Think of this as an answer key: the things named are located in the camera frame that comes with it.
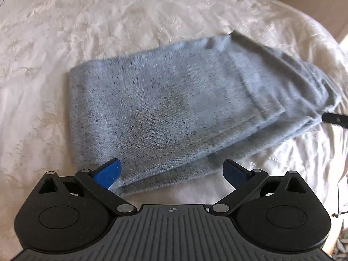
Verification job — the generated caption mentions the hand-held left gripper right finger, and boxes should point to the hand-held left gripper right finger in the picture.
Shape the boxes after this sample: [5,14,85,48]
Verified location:
[209,160,307,215]

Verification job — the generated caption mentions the white embroidered bedspread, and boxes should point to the white embroidered bedspread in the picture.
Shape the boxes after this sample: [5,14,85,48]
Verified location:
[0,0,348,253]

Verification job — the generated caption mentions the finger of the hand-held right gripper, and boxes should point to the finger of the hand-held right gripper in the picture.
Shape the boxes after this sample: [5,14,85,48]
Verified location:
[321,111,348,128]

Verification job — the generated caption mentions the grey pants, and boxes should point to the grey pants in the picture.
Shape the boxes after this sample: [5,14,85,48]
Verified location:
[68,30,342,196]

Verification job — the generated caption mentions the thin black stand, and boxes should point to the thin black stand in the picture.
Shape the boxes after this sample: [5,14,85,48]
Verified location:
[332,175,348,219]

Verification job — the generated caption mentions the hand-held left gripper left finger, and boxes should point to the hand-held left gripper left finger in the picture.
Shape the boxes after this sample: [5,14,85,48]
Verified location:
[38,158,137,215]

